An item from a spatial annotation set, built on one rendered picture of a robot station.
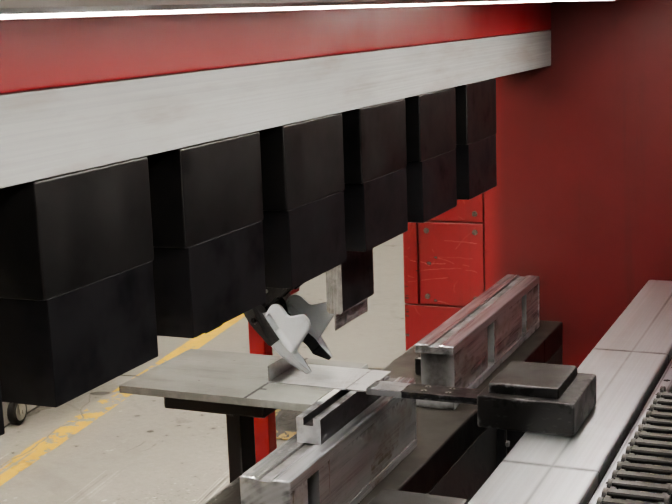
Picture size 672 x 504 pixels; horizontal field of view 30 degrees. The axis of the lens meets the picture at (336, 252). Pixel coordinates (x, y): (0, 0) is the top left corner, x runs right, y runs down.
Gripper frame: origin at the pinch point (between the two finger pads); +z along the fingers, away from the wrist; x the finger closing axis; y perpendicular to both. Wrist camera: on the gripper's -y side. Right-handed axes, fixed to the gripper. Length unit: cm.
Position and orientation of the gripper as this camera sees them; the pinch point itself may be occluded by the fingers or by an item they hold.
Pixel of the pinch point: (310, 361)
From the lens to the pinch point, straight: 157.4
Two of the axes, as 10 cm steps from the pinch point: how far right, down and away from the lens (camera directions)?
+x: 3.9, -1.9, 9.0
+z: 6.2, 7.8, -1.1
